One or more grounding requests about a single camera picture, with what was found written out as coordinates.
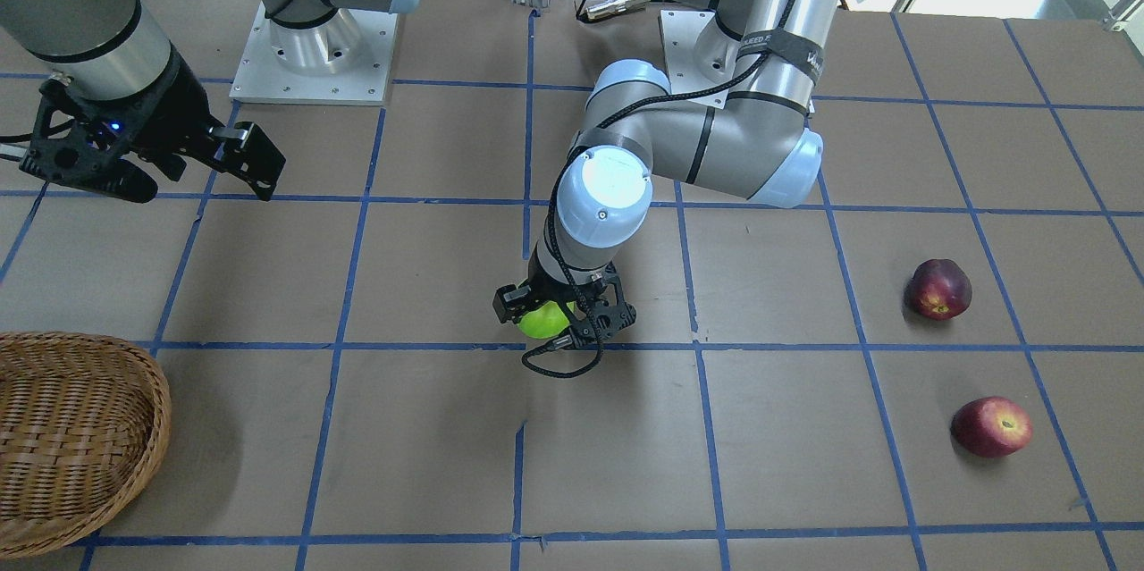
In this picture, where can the dark red apple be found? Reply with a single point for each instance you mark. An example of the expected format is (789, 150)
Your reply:
(939, 290)

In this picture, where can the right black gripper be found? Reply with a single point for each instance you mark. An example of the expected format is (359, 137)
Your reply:
(181, 103)

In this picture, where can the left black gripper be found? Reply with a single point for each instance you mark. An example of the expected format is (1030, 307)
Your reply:
(508, 303)

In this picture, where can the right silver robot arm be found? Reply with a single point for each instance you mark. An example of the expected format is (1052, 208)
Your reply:
(117, 85)

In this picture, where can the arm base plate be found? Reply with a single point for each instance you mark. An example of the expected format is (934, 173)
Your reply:
(259, 75)
(684, 53)

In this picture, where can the green apple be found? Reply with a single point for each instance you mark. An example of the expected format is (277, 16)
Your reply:
(547, 322)

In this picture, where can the wicker basket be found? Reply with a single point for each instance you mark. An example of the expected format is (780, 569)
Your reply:
(85, 423)

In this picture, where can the silver metal cylinder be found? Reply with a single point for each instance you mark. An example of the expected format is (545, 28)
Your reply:
(609, 9)

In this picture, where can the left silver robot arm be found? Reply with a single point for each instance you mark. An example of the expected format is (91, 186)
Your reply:
(746, 134)

